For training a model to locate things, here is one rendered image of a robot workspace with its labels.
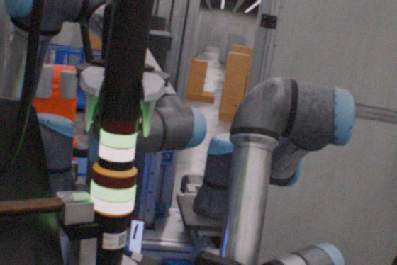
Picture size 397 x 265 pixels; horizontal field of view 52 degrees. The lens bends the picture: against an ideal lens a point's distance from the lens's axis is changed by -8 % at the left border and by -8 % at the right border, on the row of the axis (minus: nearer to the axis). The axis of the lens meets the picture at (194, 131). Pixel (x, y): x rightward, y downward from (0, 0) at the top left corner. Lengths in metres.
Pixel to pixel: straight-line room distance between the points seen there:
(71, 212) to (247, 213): 0.44
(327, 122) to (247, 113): 0.15
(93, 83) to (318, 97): 0.54
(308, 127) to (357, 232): 1.82
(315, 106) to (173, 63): 0.60
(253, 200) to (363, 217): 1.84
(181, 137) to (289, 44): 1.55
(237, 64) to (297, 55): 5.73
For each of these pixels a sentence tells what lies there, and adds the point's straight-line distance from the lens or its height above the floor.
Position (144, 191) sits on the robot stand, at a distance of 1.33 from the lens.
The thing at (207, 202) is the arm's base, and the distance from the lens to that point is 1.26.
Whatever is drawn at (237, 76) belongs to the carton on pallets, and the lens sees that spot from 7.96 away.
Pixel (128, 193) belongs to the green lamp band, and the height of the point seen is 1.39.
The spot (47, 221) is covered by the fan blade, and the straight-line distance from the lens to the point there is 0.47.
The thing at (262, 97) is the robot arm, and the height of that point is 1.44.
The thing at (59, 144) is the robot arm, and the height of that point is 1.21.
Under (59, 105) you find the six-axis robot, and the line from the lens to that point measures 4.35.
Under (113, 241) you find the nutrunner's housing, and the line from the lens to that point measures 0.44.
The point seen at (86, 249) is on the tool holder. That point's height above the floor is 1.33.
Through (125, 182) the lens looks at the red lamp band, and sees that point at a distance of 0.41.
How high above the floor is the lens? 1.55
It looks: 13 degrees down
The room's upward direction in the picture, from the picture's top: 9 degrees clockwise
